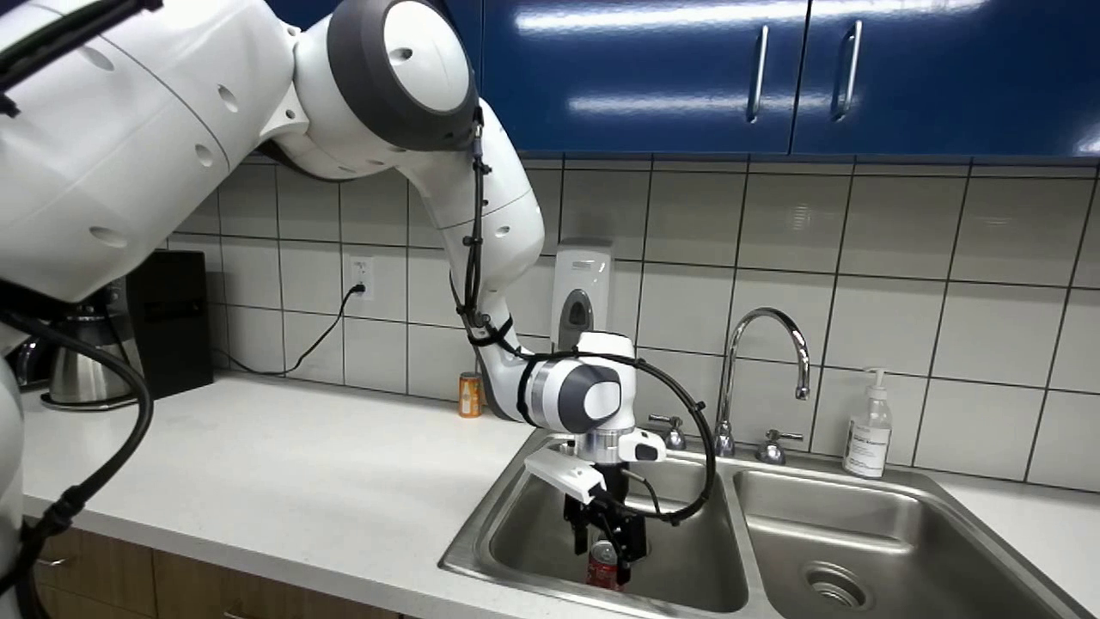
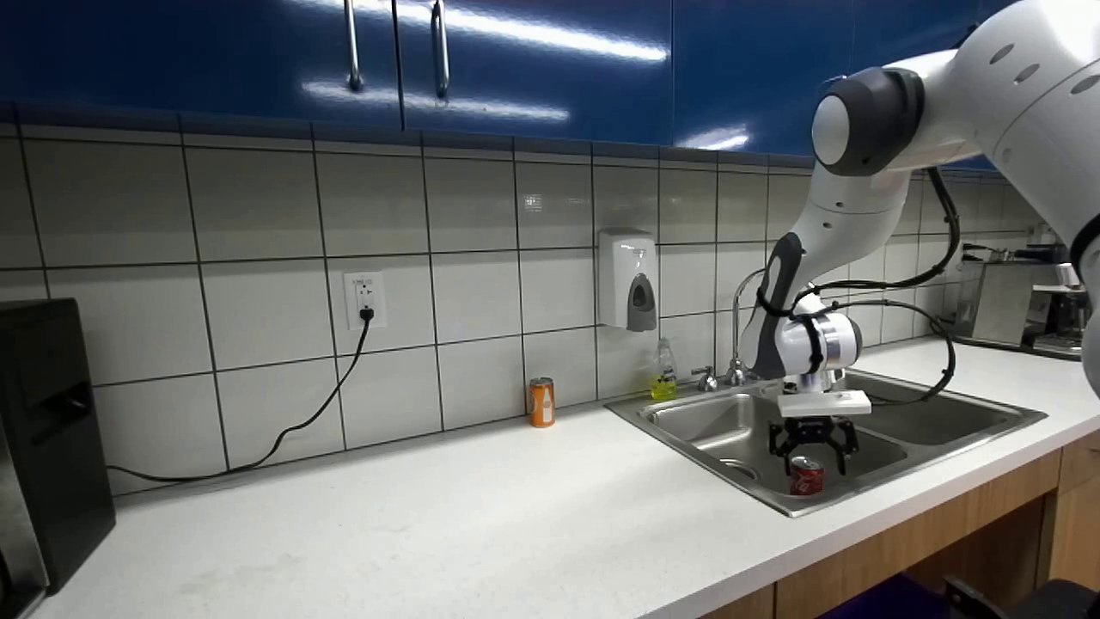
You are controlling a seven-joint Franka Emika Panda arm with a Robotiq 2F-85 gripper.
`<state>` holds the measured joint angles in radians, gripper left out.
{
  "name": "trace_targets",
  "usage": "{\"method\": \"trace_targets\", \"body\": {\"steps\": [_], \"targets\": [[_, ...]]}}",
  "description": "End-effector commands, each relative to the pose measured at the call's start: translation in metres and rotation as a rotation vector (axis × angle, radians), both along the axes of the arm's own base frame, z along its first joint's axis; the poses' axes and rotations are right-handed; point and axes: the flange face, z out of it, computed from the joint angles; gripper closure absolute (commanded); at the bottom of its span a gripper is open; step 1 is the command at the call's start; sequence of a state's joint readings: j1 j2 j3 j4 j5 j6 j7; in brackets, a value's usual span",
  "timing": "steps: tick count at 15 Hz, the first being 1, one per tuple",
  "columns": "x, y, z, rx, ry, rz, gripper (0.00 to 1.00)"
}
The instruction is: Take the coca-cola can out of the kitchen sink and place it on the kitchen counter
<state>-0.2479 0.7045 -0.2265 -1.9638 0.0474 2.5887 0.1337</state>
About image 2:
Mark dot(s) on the stainless steel double sink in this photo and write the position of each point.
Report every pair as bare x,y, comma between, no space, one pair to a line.
733,451

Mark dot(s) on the wooden base cabinet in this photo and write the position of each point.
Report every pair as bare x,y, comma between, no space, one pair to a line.
859,569

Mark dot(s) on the dark countertop appliance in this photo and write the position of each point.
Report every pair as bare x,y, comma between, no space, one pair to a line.
19,537

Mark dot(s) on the blue glossy cabinet door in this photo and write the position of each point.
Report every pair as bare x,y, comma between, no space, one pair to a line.
552,81
173,56
827,35

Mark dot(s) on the small brown jar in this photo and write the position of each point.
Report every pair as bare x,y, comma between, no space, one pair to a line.
541,402

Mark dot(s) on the white wall power outlet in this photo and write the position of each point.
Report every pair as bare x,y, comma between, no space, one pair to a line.
366,289

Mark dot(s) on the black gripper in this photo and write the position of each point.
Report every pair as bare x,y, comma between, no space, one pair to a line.
812,427

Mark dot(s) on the white wall soap dispenser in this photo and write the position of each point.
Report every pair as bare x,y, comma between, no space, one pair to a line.
622,276

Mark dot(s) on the grey metal countertop appliance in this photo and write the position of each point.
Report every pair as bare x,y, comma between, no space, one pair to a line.
999,298

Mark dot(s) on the chrome gooseneck faucet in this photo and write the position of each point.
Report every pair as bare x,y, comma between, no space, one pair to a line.
733,331

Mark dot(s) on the black chair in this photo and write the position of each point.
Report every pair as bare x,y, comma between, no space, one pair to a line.
1031,601

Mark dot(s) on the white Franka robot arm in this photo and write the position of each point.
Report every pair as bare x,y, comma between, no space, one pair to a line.
1008,90

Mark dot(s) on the black box appliance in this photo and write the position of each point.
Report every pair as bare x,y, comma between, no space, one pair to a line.
56,449

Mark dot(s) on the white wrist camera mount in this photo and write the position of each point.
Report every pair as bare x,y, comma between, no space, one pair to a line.
827,402

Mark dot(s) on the small dark coffee machine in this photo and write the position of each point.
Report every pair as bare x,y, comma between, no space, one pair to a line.
1056,314

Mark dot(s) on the red coca-cola can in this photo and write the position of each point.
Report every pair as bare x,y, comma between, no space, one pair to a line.
805,480

